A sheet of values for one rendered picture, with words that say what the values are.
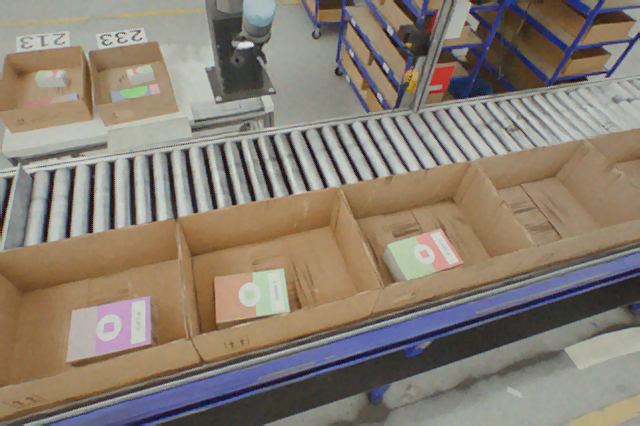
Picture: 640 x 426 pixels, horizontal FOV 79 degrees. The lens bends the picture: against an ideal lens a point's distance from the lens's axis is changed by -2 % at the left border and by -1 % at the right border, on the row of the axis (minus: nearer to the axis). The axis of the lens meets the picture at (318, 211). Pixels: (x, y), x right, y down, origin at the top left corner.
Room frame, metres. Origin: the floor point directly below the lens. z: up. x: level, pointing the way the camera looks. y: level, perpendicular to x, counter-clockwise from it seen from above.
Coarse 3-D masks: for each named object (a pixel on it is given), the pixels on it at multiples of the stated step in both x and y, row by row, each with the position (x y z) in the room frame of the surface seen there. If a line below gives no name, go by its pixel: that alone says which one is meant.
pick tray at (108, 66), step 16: (112, 48) 1.46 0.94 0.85; (128, 48) 1.49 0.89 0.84; (144, 48) 1.52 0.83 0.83; (96, 64) 1.42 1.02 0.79; (112, 64) 1.45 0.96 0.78; (128, 64) 1.48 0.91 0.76; (144, 64) 1.50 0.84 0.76; (160, 64) 1.51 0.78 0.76; (96, 80) 1.30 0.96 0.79; (112, 80) 1.36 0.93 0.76; (128, 80) 1.37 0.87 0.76; (160, 80) 1.39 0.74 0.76; (96, 96) 1.17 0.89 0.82; (144, 96) 1.16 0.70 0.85; (160, 96) 1.19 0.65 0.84; (112, 112) 1.10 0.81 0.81; (128, 112) 1.13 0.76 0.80; (144, 112) 1.15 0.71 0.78; (160, 112) 1.18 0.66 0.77
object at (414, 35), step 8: (408, 24) 1.44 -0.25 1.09; (416, 24) 1.45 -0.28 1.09; (424, 24) 1.46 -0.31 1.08; (400, 32) 1.41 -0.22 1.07; (408, 32) 1.39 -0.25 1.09; (416, 32) 1.40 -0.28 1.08; (424, 32) 1.41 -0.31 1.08; (400, 40) 1.40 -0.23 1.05; (408, 40) 1.39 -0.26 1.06; (416, 40) 1.40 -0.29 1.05; (424, 40) 1.41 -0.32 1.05; (408, 48) 1.43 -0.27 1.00; (416, 48) 1.42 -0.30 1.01
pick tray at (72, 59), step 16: (64, 48) 1.42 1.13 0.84; (80, 48) 1.45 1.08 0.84; (16, 64) 1.34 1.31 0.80; (32, 64) 1.36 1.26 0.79; (48, 64) 1.39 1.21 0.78; (64, 64) 1.41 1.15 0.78; (80, 64) 1.44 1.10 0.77; (0, 80) 1.16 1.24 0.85; (16, 80) 1.28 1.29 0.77; (32, 80) 1.30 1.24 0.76; (80, 80) 1.34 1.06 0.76; (0, 96) 1.09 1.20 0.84; (16, 96) 1.19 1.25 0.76; (32, 96) 1.20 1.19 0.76; (48, 96) 1.21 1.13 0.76; (80, 96) 1.23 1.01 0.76; (0, 112) 1.00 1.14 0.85; (16, 112) 1.02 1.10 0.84; (32, 112) 1.03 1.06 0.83; (48, 112) 1.06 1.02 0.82; (64, 112) 1.08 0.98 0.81; (80, 112) 1.10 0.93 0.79; (16, 128) 1.00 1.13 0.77; (32, 128) 1.02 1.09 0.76
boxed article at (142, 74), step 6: (144, 66) 1.42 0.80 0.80; (126, 72) 1.37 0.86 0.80; (132, 72) 1.37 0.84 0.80; (138, 72) 1.37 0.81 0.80; (144, 72) 1.38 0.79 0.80; (150, 72) 1.39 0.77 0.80; (132, 78) 1.34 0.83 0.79; (138, 78) 1.36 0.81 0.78; (144, 78) 1.37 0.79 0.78; (150, 78) 1.38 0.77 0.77; (132, 84) 1.34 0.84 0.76
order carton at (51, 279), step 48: (96, 240) 0.43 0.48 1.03; (144, 240) 0.47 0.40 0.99; (0, 288) 0.32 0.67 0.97; (48, 288) 0.36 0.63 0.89; (96, 288) 0.38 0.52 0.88; (144, 288) 0.39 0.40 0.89; (0, 336) 0.23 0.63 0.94; (48, 336) 0.25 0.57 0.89; (0, 384) 0.14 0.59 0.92; (48, 384) 0.13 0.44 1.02; (96, 384) 0.15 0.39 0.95
